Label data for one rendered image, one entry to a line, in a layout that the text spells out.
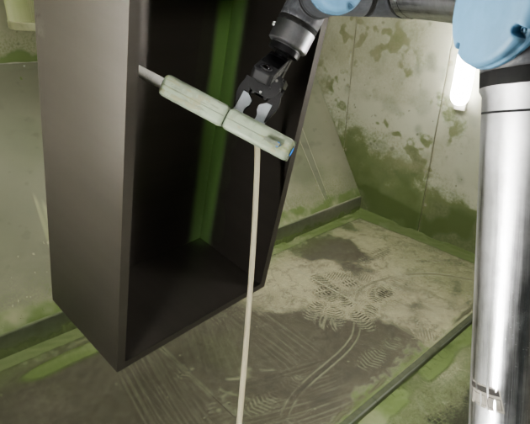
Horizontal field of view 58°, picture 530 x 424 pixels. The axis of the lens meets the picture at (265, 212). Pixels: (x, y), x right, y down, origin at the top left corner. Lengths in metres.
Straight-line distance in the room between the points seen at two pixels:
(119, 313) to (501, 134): 1.02
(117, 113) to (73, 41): 0.18
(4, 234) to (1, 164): 0.30
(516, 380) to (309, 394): 1.50
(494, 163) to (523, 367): 0.18
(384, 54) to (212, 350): 2.01
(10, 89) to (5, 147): 0.27
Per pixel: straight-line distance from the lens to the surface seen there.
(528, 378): 0.49
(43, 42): 1.20
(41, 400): 2.04
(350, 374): 2.05
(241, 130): 1.01
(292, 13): 1.07
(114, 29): 0.96
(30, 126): 2.40
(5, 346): 2.22
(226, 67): 1.61
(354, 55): 3.28
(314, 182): 3.11
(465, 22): 0.48
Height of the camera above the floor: 1.40
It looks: 24 degrees down
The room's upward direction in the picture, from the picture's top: 2 degrees clockwise
